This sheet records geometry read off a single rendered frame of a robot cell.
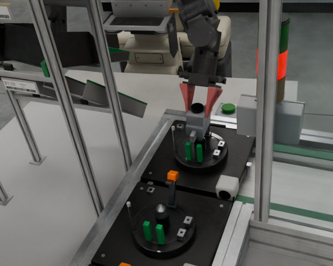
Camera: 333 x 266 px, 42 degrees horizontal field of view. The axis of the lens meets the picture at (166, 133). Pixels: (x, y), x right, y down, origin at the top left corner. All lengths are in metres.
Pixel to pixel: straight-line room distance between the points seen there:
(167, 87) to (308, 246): 0.83
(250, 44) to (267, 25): 2.95
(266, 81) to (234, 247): 0.37
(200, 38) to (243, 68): 2.39
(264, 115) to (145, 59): 1.11
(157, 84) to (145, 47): 0.25
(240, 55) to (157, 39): 1.76
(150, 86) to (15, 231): 0.72
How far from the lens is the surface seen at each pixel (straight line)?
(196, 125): 1.03
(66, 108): 0.90
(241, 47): 3.62
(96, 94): 1.06
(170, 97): 1.54
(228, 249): 0.95
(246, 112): 0.84
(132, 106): 1.19
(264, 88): 0.77
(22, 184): 1.35
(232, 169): 1.09
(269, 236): 1.02
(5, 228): 1.25
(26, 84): 0.92
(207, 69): 1.02
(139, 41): 1.85
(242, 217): 1.00
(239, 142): 1.16
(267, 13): 0.70
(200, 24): 0.96
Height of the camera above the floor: 1.73
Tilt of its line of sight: 39 degrees down
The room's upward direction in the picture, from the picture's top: 8 degrees counter-clockwise
